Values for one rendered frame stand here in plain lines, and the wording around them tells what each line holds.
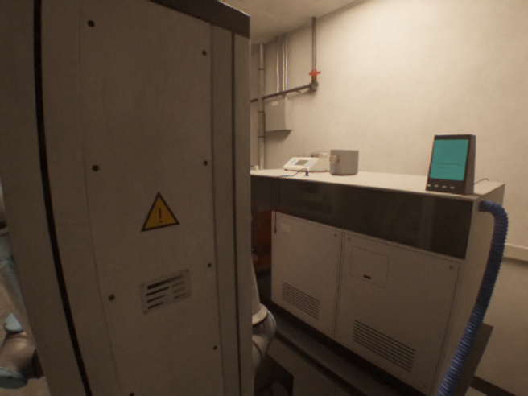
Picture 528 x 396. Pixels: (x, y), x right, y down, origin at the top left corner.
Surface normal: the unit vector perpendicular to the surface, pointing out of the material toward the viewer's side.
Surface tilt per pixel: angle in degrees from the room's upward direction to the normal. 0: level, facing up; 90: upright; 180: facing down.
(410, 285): 90
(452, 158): 80
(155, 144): 90
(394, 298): 90
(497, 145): 90
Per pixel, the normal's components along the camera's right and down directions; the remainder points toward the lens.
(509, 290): -0.79, 0.10
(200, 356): 0.73, 0.11
